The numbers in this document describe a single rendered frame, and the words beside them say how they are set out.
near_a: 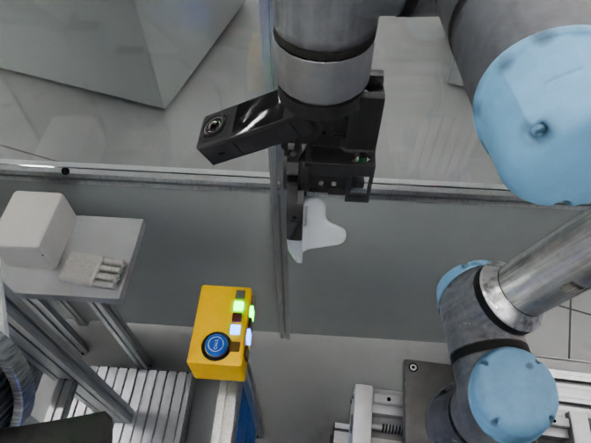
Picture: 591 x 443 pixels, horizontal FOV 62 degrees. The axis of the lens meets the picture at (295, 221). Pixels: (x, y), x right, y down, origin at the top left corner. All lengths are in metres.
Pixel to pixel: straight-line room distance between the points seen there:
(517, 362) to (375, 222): 0.68
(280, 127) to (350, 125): 0.06
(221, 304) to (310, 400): 1.10
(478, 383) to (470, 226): 0.71
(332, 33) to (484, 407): 0.55
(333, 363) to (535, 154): 1.86
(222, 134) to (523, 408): 0.53
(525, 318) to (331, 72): 0.53
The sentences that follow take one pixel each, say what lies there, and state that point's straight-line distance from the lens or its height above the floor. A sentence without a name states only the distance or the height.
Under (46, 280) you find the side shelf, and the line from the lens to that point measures 1.37.
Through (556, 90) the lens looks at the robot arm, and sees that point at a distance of 0.23.
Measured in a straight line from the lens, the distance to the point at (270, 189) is 1.24.
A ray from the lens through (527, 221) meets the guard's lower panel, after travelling 1.41.
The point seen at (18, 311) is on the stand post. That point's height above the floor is 0.96.
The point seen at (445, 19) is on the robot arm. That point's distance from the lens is 0.32.
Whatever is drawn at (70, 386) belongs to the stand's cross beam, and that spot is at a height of 0.58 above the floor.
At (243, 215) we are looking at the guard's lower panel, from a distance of 1.35.
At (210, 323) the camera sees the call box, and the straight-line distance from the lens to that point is 0.95.
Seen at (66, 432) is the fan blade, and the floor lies 1.19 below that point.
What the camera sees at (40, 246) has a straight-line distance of 1.30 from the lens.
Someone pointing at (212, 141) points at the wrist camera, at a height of 1.62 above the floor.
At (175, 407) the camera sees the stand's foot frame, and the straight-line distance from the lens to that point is 1.96.
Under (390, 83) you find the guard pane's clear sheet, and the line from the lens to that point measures 1.02.
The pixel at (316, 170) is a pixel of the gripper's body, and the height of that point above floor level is 1.61.
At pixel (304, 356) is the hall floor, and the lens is 2.06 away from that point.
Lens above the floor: 1.93
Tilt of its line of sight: 55 degrees down
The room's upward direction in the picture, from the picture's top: straight up
